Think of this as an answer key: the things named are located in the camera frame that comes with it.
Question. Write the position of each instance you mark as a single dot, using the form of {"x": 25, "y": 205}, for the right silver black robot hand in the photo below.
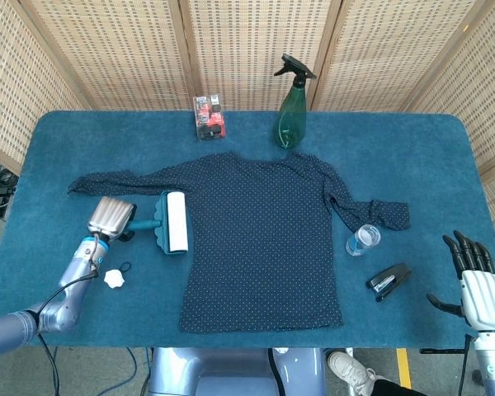
{"x": 486, "y": 301}

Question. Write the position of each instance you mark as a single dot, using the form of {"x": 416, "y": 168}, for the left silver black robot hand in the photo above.
{"x": 109, "y": 218}

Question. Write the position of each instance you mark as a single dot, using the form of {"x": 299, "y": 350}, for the teal lint roller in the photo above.
{"x": 177, "y": 222}

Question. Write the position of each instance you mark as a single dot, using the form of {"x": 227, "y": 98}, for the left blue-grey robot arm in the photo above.
{"x": 66, "y": 313}

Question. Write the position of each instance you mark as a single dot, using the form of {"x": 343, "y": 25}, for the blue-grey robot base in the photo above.
{"x": 231, "y": 371}

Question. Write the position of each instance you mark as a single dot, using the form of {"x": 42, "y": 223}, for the dark blue dotted shirt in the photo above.
{"x": 264, "y": 247}

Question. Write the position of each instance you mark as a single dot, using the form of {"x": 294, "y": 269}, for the black metal bar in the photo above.
{"x": 437, "y": 351}

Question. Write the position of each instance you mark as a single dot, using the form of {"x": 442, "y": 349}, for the blue table mat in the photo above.
{"x": 107, "y": 144}

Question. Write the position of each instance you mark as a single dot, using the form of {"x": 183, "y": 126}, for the black stapler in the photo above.
{"x": 389, "y": 280}

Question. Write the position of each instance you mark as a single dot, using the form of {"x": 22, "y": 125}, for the yellow floor tape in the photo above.
{"x": 404, "y": 367}

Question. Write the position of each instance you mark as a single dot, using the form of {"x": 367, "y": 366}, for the black trouser leg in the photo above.
{"x": 389, "y": 389}

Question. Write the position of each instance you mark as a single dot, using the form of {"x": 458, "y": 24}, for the small clear water bottle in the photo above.
{"x": 361, "y": 241}

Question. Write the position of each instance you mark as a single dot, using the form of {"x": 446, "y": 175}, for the clear box of red items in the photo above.
{"x": 209, "y": 119}

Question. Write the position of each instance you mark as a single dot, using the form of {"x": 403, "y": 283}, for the white sneaker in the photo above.
{"x": 350, "y": 367}

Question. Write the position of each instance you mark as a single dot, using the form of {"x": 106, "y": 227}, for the green spray bottle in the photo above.
{"x": 290, "y": 119}

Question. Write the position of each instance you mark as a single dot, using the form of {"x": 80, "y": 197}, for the woven folding screen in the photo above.
{"x": 251, "y": 41}

